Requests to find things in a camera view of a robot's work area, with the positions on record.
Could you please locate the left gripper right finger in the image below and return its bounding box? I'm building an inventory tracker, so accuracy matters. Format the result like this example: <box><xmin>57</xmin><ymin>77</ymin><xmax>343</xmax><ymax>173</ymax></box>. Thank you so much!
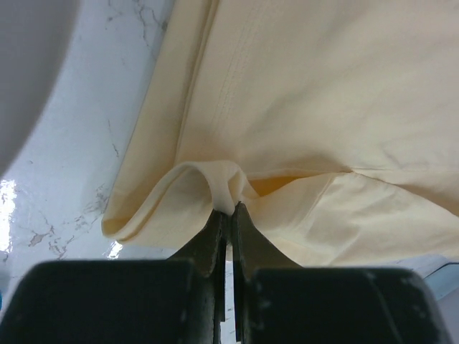
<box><xmin>232</xmin><ymin>204</ymin><xmax>453</xmax><ymax>343</ymax></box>

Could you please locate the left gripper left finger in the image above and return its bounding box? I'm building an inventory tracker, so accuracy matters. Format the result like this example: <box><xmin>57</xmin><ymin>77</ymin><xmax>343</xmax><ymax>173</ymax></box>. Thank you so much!
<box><xmin>1</xmin><ymin>211</ymin><xmax>227</xmax><ymax>343</ymax></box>

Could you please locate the yellow t shirt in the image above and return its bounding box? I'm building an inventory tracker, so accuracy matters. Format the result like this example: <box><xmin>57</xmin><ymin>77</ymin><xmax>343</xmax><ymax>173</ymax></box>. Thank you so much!
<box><xmin>102</xmin><ymin>1</ymin><xmax>458</xmax><ymax>266</ymax></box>

